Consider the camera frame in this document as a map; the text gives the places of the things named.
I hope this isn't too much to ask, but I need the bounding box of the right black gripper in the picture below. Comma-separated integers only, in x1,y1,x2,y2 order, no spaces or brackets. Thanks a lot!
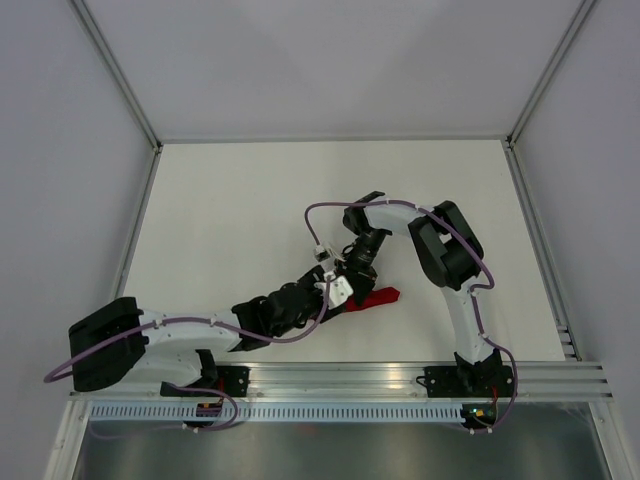
335,228,388,307

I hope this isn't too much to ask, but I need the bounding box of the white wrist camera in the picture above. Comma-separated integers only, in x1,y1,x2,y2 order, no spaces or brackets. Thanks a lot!
313,242,341,263
315,271,354,310

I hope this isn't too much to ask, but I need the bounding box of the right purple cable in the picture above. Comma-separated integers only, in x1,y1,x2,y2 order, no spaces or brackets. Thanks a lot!
304,199,519,436

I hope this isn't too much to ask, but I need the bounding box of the aluminium frame left post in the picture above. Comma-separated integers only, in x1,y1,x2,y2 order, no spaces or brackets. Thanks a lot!
67,0,162,153

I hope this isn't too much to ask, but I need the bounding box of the white slotted cable duct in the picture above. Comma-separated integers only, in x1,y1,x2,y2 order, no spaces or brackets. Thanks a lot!
89,401,463,423

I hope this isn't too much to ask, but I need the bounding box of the red cloth napkin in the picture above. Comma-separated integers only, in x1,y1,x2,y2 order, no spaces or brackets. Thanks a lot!
345,287,401,312

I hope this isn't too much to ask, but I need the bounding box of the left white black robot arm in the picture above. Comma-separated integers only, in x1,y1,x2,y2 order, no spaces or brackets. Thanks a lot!
68,267,353,396

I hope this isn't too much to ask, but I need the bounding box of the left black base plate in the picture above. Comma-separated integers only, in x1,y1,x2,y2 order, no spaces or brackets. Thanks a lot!
160,366,250,398

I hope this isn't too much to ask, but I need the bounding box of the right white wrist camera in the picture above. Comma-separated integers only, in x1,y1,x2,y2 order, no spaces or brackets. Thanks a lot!
313,242,341,263

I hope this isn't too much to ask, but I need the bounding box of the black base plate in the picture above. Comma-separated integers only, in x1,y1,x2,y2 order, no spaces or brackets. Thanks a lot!
422,366,514,399
160,366,250,398

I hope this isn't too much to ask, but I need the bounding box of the aluminium front rail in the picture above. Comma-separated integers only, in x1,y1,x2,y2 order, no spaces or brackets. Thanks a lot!
67,360,614,401

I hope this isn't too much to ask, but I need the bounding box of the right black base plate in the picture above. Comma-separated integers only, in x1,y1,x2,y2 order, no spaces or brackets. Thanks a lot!
422,366,514,399

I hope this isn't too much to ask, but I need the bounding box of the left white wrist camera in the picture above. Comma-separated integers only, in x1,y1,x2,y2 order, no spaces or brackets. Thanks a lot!
315,271,354,310

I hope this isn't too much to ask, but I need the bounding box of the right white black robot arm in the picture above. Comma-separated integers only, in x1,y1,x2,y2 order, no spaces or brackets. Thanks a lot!
341,191,501,396

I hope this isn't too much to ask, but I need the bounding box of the aluminium frame right post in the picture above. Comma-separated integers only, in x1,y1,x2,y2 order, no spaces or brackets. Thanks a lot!
504,0,599,146

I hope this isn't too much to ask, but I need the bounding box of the aluminium frame post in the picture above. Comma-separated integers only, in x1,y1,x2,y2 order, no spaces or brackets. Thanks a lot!
67,0,162,153
504,0,599,146

